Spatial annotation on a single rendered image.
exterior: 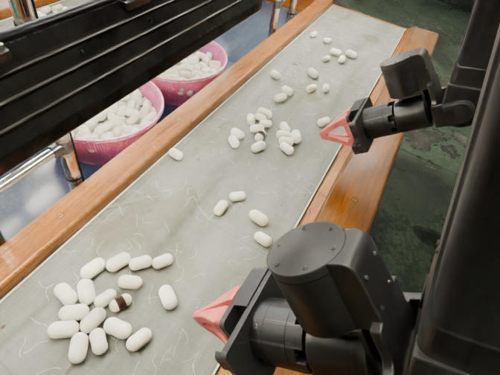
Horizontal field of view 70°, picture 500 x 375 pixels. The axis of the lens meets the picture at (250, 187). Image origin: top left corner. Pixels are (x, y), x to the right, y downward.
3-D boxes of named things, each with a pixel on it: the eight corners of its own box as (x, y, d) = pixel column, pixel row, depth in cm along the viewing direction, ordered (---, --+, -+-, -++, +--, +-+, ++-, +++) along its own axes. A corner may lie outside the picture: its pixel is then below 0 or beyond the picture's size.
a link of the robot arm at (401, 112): (437, 130, 58) (442, 115, 61) (426, 91, 55) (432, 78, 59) (394, 139, 62) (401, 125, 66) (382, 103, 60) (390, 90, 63)
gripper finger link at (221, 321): (166, 315, 36) (234, 327, 30) (204, 263, 41) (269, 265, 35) (200, 356, 39) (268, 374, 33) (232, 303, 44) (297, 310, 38)
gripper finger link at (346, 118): (309, 126, 70) (355, 114, 63) (322, 109, 74) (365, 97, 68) (323, 155, 72) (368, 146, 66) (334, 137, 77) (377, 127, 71)
